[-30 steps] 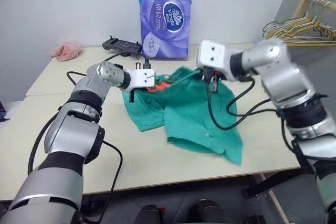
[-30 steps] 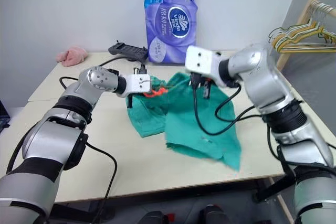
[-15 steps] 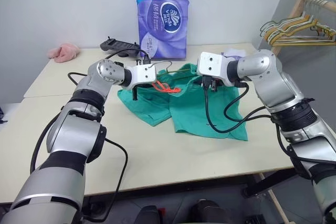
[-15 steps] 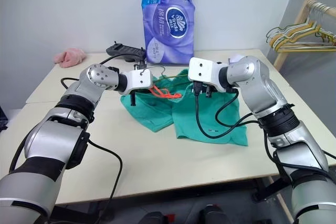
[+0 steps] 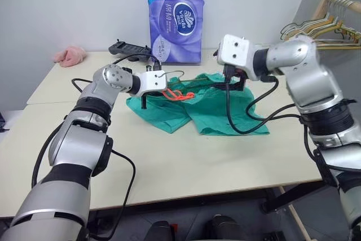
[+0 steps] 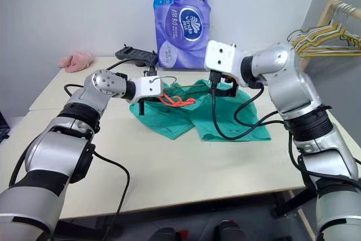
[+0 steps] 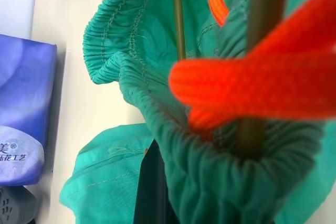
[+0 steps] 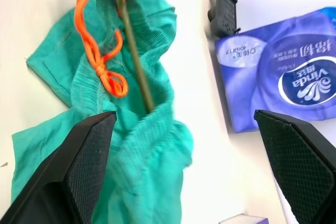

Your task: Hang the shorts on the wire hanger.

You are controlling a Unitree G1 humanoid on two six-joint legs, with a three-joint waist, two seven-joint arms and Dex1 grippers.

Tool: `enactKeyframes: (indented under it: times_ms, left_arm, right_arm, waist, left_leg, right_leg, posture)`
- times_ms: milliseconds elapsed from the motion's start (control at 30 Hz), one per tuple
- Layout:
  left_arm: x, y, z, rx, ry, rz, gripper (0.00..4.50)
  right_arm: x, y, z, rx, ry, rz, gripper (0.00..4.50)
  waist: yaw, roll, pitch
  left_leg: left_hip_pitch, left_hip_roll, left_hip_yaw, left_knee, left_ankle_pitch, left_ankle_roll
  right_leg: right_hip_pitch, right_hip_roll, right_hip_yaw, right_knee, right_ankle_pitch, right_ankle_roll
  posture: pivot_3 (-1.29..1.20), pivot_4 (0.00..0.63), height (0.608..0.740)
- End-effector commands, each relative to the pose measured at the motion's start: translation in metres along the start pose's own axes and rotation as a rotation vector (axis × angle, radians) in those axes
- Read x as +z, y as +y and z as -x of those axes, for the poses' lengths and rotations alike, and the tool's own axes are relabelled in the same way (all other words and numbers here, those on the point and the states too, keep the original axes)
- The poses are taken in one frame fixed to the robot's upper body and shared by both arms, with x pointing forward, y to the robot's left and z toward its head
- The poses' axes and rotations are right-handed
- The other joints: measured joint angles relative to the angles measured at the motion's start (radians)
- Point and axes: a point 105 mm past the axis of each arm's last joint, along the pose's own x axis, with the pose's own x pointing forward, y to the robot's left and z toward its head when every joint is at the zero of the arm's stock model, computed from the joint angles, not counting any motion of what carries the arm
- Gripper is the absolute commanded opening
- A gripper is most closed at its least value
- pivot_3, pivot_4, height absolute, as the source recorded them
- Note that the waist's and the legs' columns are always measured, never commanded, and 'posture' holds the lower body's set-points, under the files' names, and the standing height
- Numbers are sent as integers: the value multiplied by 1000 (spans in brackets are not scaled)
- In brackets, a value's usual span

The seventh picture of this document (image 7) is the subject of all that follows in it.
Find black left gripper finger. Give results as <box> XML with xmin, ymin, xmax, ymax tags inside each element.
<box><xmin>133</xmin><ymin>140</ymin><xmax>174</xmax><ymax>224</ymax></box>

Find green shorts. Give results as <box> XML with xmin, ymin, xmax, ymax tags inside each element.
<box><xmin>59</xmin><ymin>0</ymin><xmax>336</xmax><ymax>224</ymax></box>

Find orange shorts drawstring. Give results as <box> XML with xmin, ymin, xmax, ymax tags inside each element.
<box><xmin>167</xmin><ymin>0</ymin><xmax>336</xmax><ymax>137</ymax></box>

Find grey plastic object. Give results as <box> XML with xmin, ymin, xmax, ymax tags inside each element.
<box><xmin>0</xmin><ymin>185</ymin><xmax>44</xmax><ymax>224</ymax></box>

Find blue tissue pack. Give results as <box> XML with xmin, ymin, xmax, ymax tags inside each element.
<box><xmin>0</xmin><ymin>34</ymin><xmax>58</xmax><ymax>187</ymax></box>

